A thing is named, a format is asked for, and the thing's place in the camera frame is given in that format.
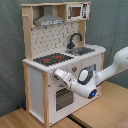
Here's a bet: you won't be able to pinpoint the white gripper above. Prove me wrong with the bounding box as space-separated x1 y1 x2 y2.
54 69 75 88

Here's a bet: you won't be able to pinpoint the toy oven door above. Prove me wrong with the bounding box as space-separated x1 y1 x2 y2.
49 84 78 118

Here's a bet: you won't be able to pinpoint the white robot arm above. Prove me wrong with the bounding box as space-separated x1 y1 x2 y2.
54 46 128 99

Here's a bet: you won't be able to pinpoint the wooden toy kitchen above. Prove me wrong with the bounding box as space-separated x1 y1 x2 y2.
22 2 105 128

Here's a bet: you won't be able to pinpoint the right red stove knob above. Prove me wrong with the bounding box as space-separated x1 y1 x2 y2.
71 66 78 73

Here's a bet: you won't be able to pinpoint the black stovetop red burners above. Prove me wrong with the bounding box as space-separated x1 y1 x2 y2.
34 53 71 66

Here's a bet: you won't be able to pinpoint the grey toy sink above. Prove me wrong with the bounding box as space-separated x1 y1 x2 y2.
65 47 95 56

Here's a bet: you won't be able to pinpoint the black toy faucet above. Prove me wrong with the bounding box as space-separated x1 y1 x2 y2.
67 33 83 49

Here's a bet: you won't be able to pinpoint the grey range hood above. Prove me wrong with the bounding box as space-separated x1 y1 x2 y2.
35 5 64 27

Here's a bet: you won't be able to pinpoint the toy microwave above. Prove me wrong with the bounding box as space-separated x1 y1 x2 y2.
67 3 90 21

